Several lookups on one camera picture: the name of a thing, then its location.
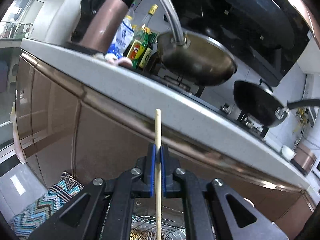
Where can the white blue plastic bag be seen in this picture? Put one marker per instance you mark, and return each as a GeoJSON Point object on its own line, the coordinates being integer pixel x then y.
{"type": "Point", "coordinates": [122, 38]}

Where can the rose gold electric kettle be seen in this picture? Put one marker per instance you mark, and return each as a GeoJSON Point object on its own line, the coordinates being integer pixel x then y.
{"type": "Point", "coordinates": [98, 24]}

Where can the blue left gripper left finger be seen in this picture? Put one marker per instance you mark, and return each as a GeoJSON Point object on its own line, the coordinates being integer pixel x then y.
{"type": "Point", "coordinates": [149, 171]}

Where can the wooden chopstick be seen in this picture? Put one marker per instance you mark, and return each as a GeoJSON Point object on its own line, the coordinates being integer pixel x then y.
{"type": "Point", "coordinates": [158, 175]}

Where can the white ceramic bowl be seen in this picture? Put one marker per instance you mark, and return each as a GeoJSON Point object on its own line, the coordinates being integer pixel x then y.
{"type": "Point", "coordinates": [287, 153]}

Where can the dark green sauce bottle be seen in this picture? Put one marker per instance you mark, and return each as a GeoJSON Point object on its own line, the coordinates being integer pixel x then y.
{"type": "Point", "coordinates": [147, 52]}

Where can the dark sauce bottle yellow label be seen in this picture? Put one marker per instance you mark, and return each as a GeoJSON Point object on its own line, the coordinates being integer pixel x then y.
{"type": "Point", "coordinates": [138, 45]}

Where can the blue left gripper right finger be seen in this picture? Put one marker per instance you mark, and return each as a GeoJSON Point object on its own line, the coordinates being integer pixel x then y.
{"type": "Point", "coordinates": [167, 170]}

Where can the garlic bulbs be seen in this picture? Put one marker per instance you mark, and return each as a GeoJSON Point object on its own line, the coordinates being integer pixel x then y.
{"type": "Point", "coordinates": [112, 59]}

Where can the rose gold rice cooker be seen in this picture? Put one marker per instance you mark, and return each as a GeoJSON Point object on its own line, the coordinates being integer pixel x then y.
{"type": "Point", "coordinates": [304, 159]}

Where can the black range hood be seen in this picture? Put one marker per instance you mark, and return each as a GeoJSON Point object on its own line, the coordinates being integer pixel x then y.
{"type": "Point", "coordinates": [267, 35]}

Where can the clear bottle yellow cap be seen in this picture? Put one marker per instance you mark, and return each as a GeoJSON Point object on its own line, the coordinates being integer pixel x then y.
{"type": "Point", "coordinates": [147, 25]}

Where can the black wok with black handle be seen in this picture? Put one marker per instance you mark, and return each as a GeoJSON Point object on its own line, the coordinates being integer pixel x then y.
{"type": "Point", "coordinates": [259, 103]}

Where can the zigzag knitted cloth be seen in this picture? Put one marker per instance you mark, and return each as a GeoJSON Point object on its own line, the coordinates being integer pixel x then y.
{"type": "Point", "coordinates": [35, 214]}

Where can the gas stove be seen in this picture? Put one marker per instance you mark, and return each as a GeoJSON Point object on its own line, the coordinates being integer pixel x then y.
{"type": "Point", "coordinates": [229, 111]}

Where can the bronze wok with steel handle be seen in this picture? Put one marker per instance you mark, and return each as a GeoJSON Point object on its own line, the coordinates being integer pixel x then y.
{"type": "Point", "coordinates": [198, 58]}

